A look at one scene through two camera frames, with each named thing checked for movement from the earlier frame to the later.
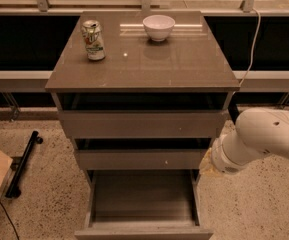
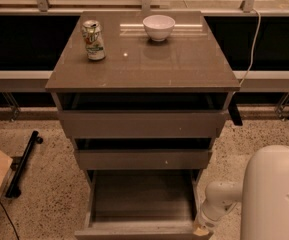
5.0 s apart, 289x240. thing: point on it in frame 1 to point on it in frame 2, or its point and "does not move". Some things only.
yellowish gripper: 221,159 to 203,222
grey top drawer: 143,114 does not move
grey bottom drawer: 143,204 does not move
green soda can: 94,41 does not move
